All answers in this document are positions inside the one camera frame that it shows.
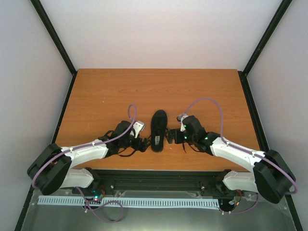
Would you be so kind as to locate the left black frame post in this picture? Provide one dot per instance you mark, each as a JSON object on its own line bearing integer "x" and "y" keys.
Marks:
{"x": 53, "y": 35}

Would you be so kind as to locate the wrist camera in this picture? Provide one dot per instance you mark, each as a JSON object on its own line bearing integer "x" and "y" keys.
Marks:
{"x": 180, "y": 119}
{"x": 138, "y": 127}

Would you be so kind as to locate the black frame post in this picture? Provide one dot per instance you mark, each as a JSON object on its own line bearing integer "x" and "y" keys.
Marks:
{"x": 53, "y": 35}
{"x": 281, "y": 10}

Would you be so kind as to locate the right small circuit board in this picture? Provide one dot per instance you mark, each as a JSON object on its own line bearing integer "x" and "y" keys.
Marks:
{"x": 235, "y": 201}

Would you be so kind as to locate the left green-lit circuit board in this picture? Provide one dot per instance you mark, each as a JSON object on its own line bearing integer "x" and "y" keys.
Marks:
{"x": 97, "y": 198}

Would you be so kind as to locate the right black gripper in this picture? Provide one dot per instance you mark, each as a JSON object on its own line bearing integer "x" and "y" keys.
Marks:
{"x": 178, "y": 139}

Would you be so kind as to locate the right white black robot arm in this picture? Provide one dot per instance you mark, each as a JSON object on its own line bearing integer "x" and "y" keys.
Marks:
{"x": 240, "y": 149}

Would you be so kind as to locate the light blue slotted cable duct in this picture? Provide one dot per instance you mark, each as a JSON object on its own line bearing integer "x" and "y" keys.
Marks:
{"x": 131, "y": 202}

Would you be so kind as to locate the right black frame post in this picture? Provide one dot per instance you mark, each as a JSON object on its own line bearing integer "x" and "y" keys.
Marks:
{"x": 281, "y": 10}

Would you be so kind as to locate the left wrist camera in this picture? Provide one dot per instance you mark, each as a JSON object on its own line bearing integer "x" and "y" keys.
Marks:
{"x": 138, "y": 127}

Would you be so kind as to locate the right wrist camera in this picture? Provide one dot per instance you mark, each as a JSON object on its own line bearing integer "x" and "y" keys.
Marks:
{"x": 180, "y": 119}

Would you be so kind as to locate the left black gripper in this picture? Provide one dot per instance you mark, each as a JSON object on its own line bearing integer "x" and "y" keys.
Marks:
{"x": 143, "y": 148}

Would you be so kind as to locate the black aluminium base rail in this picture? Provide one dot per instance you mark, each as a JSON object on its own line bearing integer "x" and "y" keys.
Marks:
{"x": 204, "y": 183}

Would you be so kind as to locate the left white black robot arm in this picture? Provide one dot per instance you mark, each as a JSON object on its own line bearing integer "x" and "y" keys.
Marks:
{"x": 79, "y": 154}

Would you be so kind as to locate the black shoelace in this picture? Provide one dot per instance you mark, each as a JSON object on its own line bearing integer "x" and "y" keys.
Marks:
{"x": 183, "y": 146}

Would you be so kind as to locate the black canvas shoe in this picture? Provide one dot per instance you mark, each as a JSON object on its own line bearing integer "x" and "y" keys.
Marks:
{"x": 158, "y": 128}

